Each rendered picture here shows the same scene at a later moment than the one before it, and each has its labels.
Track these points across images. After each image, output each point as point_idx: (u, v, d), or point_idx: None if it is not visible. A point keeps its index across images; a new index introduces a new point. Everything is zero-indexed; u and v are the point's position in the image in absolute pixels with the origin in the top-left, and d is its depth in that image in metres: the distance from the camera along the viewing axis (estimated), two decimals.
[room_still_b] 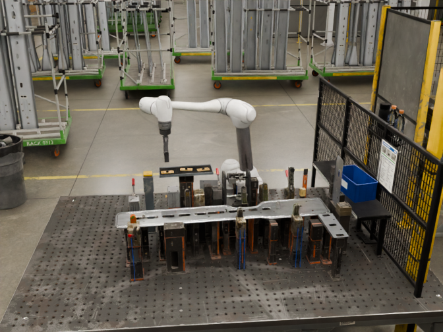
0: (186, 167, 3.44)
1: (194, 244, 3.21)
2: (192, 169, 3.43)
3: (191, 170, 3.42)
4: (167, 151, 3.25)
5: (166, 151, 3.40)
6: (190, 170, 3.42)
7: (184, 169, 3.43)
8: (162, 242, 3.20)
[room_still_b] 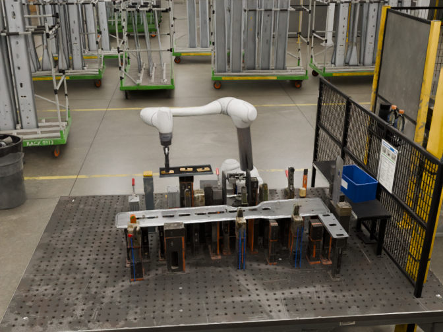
0: (186, 167, 3.44)
1: (194, 244, 3.21)
2: (192, 169, 3.43)
3: (191, 170, 3.42)
4: (168, 162, 3.34)
5: None
6: (190, 170, 3.42)
7: (184, 169, 3.43)
8: (162, 242, 3.20)
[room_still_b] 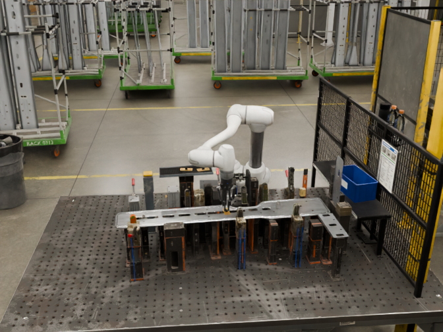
0: (186, 167, 3.44)
1: (194, 244, 3.21)
2: (192, 169, 3.43)
3: (191, 170, 3.42)
4: (222, 199, 3.17)
5: (227, 207, 3.20)
6: (190, 170, 3.42)
7: (184, 169, 3.43)
8: (162, 242, 3.20)
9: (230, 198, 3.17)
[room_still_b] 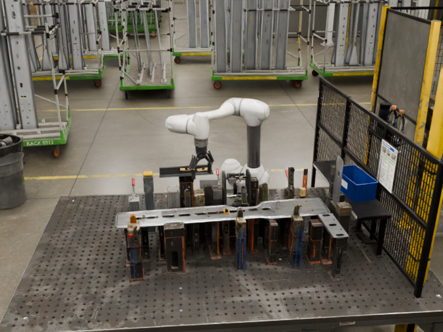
0: (186, 167, 3.44)
1: (194, 244, 3.21)
2: None
3: (191, 170, 3.42)
4: (193, 167, 3.16)
5: (209, 170, 3.28)
6: (190, 170, 3.42)
7: (184, 169, 3.43)
8: (162, 242, 3.20)
9: (210, 161, 3.25)
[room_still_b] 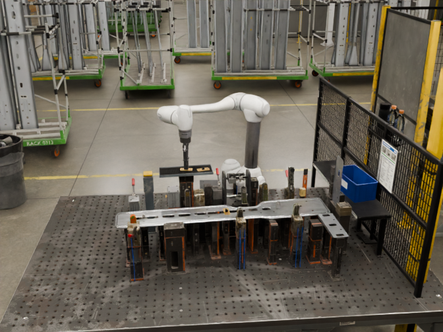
0: None
1: (194, 244, 3.21)
2: (192, 169, 3.43)
3: (191, 170, 3.42)
4: (186, 159, 3.37)
5: None
6: (190, 170, 3.42)
7: (184, 169, 3.43)
8: (162, 242, 3.20)
9: (188, 155, 3.42)
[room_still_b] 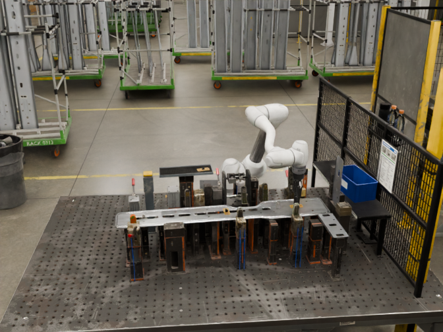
0: None
1: (194, 244, 3.21)
2: (302, 205, 3.28)
3: (302, 206, 3.27)
4: (299, 195, 3.22)
5: None
6: (301, 206, 3.27)
7: None
8: (162, 242, 3.20)
9: None
